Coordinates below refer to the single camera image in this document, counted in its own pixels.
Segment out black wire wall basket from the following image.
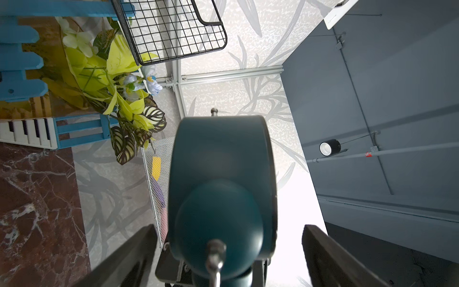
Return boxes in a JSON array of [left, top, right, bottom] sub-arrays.
[[112, 0, 228, 66]]

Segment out teal alarm clock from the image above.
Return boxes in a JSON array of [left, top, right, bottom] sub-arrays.
[[168, 116, 278, 287]]

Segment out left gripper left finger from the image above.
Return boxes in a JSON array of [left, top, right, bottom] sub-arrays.
[[75, 224, 158, 287]]

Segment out yellow sponge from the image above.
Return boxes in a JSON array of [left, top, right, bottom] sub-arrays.
[[151, 156, 161, 181]]

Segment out ceiling spot lamp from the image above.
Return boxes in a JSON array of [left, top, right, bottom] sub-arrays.
[[319, 139, 341, 157]]

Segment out blue white slatted crate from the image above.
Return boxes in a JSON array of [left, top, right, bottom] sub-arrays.
[[1, 1, 140, 149]]

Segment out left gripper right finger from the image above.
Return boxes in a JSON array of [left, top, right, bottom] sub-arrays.
[[302, 225, 388, 287]]

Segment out potted artificial plant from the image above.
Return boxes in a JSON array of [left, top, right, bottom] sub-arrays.
[[19, 17, 167, 165]]

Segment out white wire wall basket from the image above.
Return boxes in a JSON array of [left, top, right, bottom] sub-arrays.
[[141, 137, 175, 248]]

